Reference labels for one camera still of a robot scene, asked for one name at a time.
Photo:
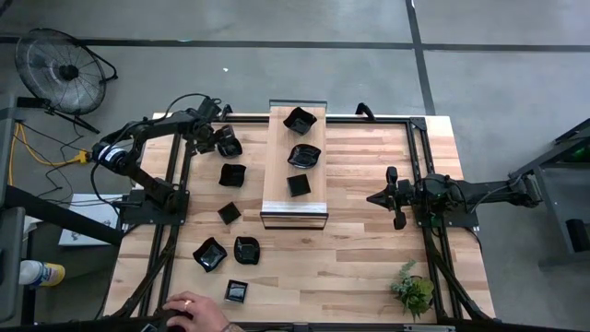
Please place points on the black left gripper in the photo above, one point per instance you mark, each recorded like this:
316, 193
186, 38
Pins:
205, 136

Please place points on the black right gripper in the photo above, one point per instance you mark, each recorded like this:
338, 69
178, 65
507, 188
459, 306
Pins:
405, 193

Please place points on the rounded wavy black plate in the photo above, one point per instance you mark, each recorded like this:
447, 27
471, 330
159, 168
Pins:
232, 175
232, 148
246, 250

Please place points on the small square black plate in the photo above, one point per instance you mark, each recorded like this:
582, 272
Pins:
236, 291
229, 213
298, 185

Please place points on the wavy pointed black plate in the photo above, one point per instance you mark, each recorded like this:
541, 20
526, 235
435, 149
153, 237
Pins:
209, 254
304, 156
299, 121

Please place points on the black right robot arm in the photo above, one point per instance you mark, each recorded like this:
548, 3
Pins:
488, 193

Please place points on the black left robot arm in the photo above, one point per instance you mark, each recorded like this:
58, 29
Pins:
152, 125

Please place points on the green artificial potted plant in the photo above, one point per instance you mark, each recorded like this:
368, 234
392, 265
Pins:
415, 292

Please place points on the white cardboard box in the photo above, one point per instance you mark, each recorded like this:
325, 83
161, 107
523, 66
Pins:
87, 226

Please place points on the grey metal stand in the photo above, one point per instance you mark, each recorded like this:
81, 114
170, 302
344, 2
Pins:
553, 203

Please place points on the black floor fan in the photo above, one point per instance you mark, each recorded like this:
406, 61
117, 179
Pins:
62, 71

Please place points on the person's hand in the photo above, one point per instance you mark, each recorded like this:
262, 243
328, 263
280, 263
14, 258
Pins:
198, 309

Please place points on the black stand beam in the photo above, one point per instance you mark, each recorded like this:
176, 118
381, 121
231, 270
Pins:
60, 214

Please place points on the black box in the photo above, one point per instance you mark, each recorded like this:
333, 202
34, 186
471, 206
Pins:
578, 235

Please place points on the white yellow wipes canister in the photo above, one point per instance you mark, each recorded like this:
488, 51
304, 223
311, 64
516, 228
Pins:
43, 273

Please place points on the grey metal cart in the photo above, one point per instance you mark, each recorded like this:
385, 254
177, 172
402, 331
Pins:
11, 258

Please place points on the black metal table frame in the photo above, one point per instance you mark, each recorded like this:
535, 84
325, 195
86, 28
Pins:
369, 121

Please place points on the silver metal bracket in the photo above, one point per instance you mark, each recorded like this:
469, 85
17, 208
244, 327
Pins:
428, 328
149, 328

